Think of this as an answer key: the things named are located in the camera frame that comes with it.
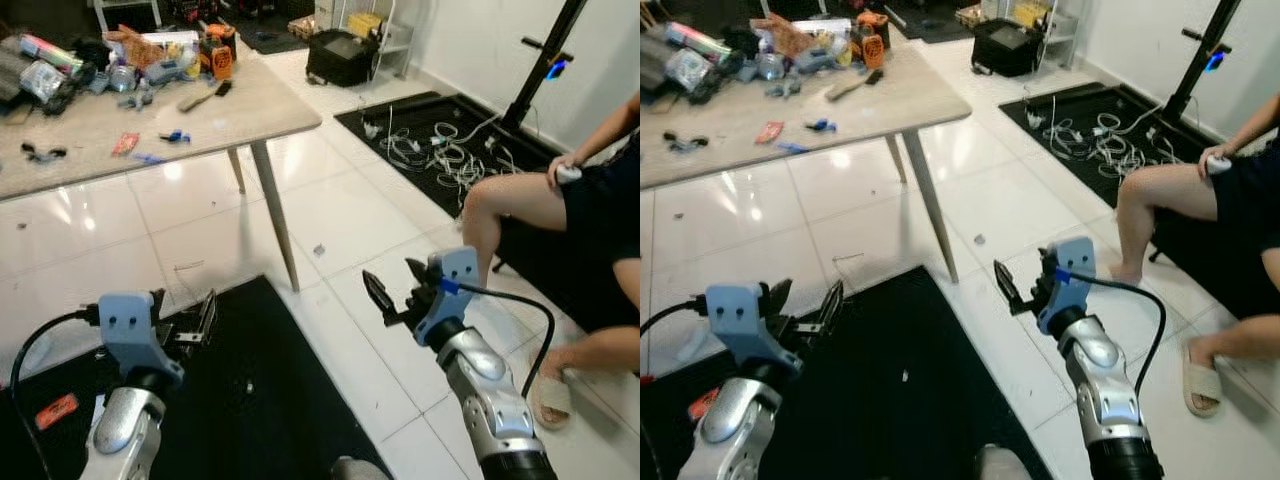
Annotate large black floor mat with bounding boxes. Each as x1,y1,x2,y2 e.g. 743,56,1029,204
0,275,393,480
640,265,1053,480

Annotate seated person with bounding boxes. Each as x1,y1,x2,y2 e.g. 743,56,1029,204
462,92,641,401
1113,92,1280,401

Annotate black seat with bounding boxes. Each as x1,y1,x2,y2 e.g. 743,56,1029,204
495,215,641,336
1150,205,1280,321

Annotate beige slipper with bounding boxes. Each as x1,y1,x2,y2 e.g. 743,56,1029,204
1183,340,1224,418
528,368,574,431

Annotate grey right robot foot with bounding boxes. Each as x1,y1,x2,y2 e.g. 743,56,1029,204
978,445,1031,480
333,457,389,480

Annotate light wooden table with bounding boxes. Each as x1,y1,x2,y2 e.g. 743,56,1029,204
640,20,973,284
0,35,323,293

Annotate black carry case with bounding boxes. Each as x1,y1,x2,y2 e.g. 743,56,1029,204
305,30,381,88
970,18,1046,78

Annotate white shelf rack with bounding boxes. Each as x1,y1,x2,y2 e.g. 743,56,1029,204
315,0,416,81
980,0,1086,71

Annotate black stand pole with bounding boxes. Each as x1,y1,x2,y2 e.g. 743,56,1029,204
1163,0,1244,123
500,0,591,131

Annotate white blue package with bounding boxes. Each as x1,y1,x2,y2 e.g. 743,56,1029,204
795,18,856,73
140,30,201,86

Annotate clear plastic package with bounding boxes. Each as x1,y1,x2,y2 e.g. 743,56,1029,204
668,48,713,93
20,60,66,104

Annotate orange power drill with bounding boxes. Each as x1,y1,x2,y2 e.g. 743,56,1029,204
853,10,891,69
198,22,239,81

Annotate orange crumpled bag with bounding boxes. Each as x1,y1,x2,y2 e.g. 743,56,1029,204
105,25,161,71
765,12,816,59

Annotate small black floor mat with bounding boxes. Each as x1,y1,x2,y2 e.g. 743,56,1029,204
235,10,311,54
885,0,976,43

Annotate colourful long box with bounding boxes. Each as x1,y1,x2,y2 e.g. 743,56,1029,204
18,33,86,76
665,22,731,66

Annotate light grey right wrist camera mount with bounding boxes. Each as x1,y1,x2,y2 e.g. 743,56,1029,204
1037,237,1098,336
413,247,481,347

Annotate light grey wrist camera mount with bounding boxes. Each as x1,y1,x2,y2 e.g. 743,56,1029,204
98,291,186,386
1037,237,1098,336
705,283,801,377
413,247,481,347

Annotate light grey left wrist camera mount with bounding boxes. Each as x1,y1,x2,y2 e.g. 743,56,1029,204
705,283,801,377
98,291,186,386

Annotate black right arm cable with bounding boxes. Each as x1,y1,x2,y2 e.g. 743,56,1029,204
440,280,557,399
1055,268,1168,396

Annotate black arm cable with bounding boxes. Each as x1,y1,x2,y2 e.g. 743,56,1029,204
640,298,709,341
440,280,557,399
1055,268,1168,396
8,308,101,480

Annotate black mat under cables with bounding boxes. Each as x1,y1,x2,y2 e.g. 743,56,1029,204
335,92,566,216
998,82,1231,208

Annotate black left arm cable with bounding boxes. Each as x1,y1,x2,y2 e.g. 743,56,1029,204
8,308,101,480
640,298,709,341

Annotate white cable bundle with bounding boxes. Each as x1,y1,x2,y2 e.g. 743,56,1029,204
1025,95,1181,181
365,105,521,201

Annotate wooden handle brush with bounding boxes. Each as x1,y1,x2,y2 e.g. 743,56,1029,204
827,68,884,101
178,80,233,113

